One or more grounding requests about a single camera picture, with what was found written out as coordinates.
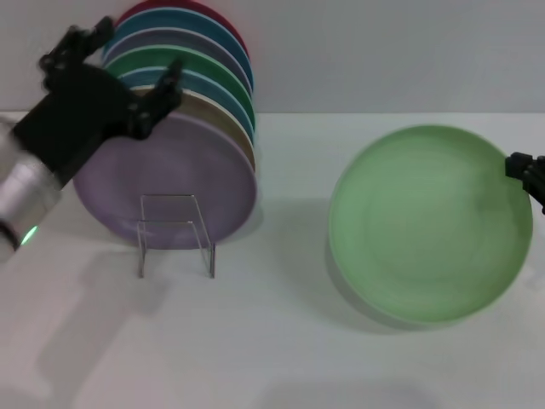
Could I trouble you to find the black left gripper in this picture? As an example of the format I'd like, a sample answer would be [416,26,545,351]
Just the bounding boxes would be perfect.
[12,17,184,180]

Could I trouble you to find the light green plate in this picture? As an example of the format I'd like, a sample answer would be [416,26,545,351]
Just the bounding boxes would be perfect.
[327,124,534,331]

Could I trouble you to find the dark green plate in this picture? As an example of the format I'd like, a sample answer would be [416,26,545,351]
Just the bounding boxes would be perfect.
[104,44,256,129]

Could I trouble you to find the grey lavender plate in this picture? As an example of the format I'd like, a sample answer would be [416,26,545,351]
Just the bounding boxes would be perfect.
[101,27,255,93]

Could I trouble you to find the teal blue plate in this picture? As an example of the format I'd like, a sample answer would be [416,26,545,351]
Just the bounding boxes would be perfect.
[101,7,255,93]

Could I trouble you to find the red plate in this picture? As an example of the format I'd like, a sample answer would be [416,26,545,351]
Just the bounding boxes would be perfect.
[114,0,250,56]

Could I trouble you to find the light blue plate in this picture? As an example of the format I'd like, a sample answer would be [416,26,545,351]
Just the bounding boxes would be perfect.
[117,66,256,144]

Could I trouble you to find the purple plate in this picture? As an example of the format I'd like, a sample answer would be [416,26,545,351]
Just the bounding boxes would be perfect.
[72,111,259,251]

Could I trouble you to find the tan plate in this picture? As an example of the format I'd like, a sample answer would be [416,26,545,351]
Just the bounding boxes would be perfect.
[127,84,257,180]

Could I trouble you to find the clear wire plate rack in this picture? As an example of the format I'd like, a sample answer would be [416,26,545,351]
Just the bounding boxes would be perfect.
[136,193,216,280]

